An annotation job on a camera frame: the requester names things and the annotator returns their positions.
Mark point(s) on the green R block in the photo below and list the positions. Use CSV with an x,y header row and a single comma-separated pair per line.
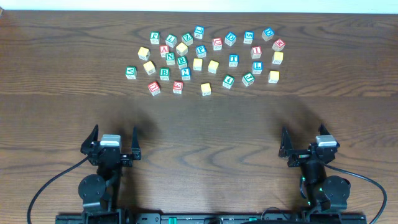
x,y
182,62

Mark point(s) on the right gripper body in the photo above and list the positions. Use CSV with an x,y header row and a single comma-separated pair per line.
x,y
300,155

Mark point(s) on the yellow S block lower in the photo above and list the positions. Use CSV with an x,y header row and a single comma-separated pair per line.
x,y
149,67

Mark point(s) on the red I block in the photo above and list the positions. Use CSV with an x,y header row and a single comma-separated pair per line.
x,y
256,52

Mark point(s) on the green block top left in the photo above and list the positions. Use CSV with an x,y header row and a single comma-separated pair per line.
x,y
155,38

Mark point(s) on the blue L block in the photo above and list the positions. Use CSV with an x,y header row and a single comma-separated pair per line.
x,y
257,67

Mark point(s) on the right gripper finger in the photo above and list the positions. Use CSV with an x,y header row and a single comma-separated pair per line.
x,y
323,130
286,143

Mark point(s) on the green 4 block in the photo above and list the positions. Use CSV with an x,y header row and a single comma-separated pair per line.
x,y
228,81

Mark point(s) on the red M block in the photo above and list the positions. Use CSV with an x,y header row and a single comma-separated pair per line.
x,y
278,45

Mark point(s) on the blue D block right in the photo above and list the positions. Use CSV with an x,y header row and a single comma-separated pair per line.
x,y
267,34

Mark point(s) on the blue D block left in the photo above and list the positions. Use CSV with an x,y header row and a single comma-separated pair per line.
x,y
230,39

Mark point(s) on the blue T block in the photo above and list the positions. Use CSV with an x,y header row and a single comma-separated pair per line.
x,y
233,60

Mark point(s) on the blue P block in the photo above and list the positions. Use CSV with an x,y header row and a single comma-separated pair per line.
x,y
201,51

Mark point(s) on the yellow O block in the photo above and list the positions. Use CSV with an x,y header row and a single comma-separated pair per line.
x,y
277,58

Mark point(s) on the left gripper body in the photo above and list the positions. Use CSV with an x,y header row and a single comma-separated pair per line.
x,y
109,154

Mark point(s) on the green L block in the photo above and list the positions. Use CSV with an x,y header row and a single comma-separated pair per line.
x,y
171,40

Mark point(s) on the green B block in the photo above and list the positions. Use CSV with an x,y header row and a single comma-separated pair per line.
x,y
164,74

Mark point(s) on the blue 5 block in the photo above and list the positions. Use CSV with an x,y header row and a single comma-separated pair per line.
x,y
248,37

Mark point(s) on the yellow C block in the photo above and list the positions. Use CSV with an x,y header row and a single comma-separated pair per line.
x,y
197,64

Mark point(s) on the red U block lower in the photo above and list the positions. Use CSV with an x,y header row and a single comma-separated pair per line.
x,y
154,88

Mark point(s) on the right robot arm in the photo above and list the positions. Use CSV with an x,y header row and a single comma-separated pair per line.
x,y
326,195

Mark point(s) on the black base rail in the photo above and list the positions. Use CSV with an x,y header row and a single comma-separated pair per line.
x,y
155,218

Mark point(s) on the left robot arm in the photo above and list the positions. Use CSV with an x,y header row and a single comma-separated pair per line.
x,y
99,192

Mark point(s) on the green V block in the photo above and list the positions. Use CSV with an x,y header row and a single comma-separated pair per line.
x,y
131,73

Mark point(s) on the yellow s block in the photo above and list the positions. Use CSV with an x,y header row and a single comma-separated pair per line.
x,y
149,67
182,49

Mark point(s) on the green J block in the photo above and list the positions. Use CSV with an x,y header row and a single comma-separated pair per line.
x,y
248,79

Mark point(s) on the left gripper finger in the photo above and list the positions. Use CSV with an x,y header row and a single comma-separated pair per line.
x,y
90,142
135,147

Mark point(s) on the yellow S block upper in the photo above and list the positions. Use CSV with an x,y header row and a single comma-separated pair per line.
x,y
182,49

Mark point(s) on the blue d block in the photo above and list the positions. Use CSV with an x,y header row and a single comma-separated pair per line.
x,y
267,34
230,39

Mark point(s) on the yellow K block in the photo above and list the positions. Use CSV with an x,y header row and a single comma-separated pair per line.
x,y
144,53

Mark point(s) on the yellow block bottom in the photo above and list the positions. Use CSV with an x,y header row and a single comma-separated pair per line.
x,y
205,89

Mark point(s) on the yellow block centre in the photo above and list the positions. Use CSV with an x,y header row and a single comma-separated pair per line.
x,y
213,66

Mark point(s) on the green Z block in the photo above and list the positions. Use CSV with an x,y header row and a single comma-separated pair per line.
x,y
187,39

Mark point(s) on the yellow G block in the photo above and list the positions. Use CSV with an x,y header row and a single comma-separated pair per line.
x,y
273,76

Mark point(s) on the red A block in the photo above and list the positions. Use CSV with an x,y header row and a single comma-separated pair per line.
x,y
164,49

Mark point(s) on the green N block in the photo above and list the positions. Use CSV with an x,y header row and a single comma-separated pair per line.
x,y
170,58

